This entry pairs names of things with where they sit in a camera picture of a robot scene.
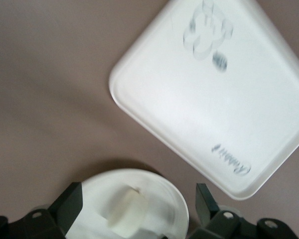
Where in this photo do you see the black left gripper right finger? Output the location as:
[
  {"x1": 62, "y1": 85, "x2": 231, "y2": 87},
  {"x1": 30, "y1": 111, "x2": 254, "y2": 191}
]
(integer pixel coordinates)
[{"x1": 189, "y1": 183, "x2": 259, "y2": 239}]

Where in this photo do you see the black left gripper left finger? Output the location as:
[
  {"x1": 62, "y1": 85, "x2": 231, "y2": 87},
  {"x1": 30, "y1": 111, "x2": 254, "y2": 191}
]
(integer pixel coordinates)
[{"x1": 22, "y1": 182, "x2": 84, "y2": 239}]

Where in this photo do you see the white round plate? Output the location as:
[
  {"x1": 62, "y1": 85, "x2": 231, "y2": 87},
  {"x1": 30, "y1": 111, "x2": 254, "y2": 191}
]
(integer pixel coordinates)
[{"x1": 64, "y1": 168, "x2": 190, "y2": 239}]

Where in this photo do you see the white steamed bun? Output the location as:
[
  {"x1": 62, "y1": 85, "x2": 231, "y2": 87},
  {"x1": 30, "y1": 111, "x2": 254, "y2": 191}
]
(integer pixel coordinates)
[{"x1": 103, "y1": 184, "x2": 149, "y2": 239}]

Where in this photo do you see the cream tray with bear print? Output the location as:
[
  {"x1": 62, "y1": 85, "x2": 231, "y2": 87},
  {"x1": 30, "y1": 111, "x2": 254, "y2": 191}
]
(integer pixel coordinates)
[{"x1": 109, "y1": 0, "x2": 299, "y2": 201}]

